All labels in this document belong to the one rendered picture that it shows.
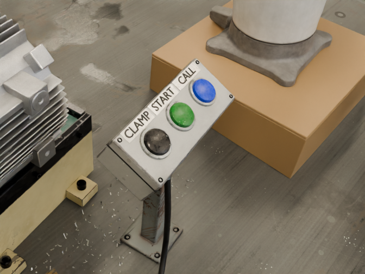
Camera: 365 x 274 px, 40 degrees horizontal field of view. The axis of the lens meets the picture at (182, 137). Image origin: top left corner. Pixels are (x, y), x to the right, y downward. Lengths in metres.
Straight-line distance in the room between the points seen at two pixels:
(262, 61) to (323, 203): 0.26
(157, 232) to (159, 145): 0.24
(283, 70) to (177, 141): 0.39
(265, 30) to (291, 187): 0.27
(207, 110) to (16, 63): 0.23
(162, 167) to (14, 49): 0.22
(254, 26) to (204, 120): 0.34
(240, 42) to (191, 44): 0.10
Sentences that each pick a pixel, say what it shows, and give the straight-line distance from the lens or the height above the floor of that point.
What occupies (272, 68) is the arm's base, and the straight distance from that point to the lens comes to 0.90.
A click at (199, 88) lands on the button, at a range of 0.59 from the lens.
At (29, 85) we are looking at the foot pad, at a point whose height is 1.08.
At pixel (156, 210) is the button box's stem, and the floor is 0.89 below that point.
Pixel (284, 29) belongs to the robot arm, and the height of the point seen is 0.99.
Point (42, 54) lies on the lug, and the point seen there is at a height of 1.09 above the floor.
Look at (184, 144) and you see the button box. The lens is 0.55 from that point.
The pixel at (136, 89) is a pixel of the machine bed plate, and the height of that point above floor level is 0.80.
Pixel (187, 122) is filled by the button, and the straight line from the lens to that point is 0.55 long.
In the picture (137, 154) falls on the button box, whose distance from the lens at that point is 0.52.
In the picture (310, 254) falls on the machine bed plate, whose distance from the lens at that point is 0.81.
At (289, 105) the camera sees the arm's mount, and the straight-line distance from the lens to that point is 0.86.
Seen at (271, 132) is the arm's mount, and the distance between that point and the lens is 0.85.
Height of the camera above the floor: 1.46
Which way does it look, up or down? 47 degrees down
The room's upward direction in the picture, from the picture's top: 8 degrees clockwise
